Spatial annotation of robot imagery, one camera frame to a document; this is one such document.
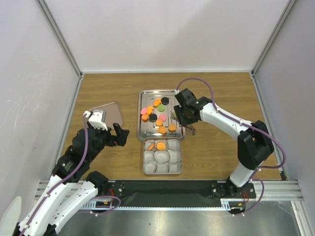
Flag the brown cookie tin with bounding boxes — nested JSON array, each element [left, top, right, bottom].
[[143, 137, 183, 175]]

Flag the pink round cookie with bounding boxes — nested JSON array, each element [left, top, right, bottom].
[[158, 115, 166, 121]]

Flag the pink cookie at edge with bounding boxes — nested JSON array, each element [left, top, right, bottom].
[[140, 108, 147, 115]]

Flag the orange fish cookie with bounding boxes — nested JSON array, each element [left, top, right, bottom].
[[153, 99, 161, 107]]

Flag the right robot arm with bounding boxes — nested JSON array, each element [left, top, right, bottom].
[[174, 88, 274, 198]]

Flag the black sandwich cookie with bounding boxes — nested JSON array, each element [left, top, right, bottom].
[[149, 113, 158, 122], [161, 97, 169, 105]]

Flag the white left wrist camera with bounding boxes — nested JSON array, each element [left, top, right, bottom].
[[83, 109, 108, 131]]

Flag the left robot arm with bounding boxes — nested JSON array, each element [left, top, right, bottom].
[[13, 122, 129, 236]]

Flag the orange plain round cookie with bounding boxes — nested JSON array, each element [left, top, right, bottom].
[[157, 126, 167, 134]]

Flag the orange star cookie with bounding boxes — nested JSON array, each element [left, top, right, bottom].
[[147, 106, 154, 115]]

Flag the aluminium frame rail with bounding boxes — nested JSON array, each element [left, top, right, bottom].
[[34, 179, 306, 211]]

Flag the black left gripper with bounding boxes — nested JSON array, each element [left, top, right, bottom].
[[86, 120, 129, 162]]

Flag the black sandwich cookie top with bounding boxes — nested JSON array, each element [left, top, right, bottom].
[[161, 97, 169, 105]]

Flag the orange round sandwich cookie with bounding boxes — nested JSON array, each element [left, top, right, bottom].
[[147, 143, 155, 151]]

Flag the steel baking tray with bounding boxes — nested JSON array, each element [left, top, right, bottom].
[[137, 89, 186, 141]]

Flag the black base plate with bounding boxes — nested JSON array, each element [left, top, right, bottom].
[[109, 180, 256, 208]]

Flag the orange scalloped flower cookie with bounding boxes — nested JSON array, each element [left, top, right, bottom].
[[168, 124, 177, 133]]

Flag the brown tin lid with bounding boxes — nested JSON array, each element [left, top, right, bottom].
[[89, 101, 124, 128]]

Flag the metal tongs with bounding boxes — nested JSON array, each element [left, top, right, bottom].
[[170, 112, 196, 136]]

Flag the orange round dotted cookie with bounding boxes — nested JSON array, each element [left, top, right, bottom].
[[156, 142, 166, 151]]

